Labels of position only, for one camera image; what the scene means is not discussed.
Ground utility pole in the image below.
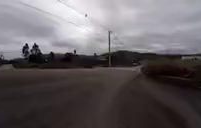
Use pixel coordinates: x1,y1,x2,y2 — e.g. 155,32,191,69
107,30,113,67

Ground dark wooded hill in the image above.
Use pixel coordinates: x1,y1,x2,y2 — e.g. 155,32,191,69
47,50,189,67

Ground grey asphalt road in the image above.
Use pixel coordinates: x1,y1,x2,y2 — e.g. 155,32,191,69
0,65,201,128

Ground dry brown bushes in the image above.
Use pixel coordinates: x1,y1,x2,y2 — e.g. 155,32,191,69
140,59,201,88

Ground tall dark trees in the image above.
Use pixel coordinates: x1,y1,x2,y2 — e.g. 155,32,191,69
21,42,46,65

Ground white low building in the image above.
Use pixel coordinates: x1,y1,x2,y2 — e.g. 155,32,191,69
180,55,201,61

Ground overhead wires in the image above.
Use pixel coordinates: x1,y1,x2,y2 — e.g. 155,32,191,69
19,0,126,51

